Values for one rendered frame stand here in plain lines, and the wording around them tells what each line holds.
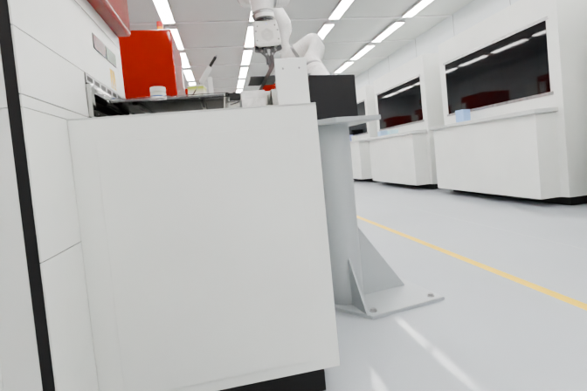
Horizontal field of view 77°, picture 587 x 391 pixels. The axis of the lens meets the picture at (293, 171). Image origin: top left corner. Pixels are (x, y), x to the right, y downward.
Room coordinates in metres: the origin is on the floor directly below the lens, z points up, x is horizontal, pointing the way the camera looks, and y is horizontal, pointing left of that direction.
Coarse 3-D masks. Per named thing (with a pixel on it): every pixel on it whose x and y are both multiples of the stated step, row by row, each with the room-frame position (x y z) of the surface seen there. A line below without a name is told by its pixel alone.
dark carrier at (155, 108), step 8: (120, 104) 1.17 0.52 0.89; (128, 104) 1.19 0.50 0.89; (144, 104) 1.21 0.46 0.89; (152, 104) 1.23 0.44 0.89; (160, 104) 1.24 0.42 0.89; (168, 104) 1.26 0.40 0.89; (176, 104) 1.27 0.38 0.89; (184, 104) 1.29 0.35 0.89; (192, 104) 1.30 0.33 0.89; (200, 104) 1.32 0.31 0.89; (208, 104) 1.33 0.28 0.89; (216, 104) 1.35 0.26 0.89; (128, 112) 1.34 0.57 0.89; (136, 112) 1.36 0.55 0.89; (152, 112) 1.39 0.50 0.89; (160, 112) 1.41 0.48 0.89; (168, 112) 1.43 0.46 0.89
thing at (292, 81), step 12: (276, 60) 1.06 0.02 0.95; (288, 60) 1.07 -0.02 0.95; (300, 60) 1.07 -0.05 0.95; (276, 72) 1.06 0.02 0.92; (288, 72) 1.07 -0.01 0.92; (300, 72) 1.07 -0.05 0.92; (276, 84) 1.06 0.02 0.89; (288, 84) 1.06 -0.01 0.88; (300, 84) 1.07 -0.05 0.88; (288, 96) 1.06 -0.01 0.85; (300, 96) 1.07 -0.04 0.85
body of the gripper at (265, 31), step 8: (256, 24) 1.41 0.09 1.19; (264, 24) 1.42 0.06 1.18; (272, 24) 1.42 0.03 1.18; (256, 32) 1.41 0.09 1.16; (264, 32) 1.42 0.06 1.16; (272, 32) 1.42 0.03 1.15; (256, 40) 1.41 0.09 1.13; (264, 40) 1.42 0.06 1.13; (272, 40) 1.42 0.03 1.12; (280, 40) 1.43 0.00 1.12
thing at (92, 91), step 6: (90, 84) 1.07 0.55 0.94; (90, 90) 1.07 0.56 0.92; (96, 90) 1.11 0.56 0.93; (90, 96) 1.07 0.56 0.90; (96, 96) 1.13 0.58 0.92; (102, 96) 1.17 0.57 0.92; (108, 96) 1.23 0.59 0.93; (90, 102) 1.06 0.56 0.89; (90, 108) 1.06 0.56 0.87; (120, 108) 1.38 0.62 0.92; (90, 114) 1.06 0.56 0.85; (96, 114) 1.09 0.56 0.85; (102, 114) 1.15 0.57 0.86; (108, 114) 1.21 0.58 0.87
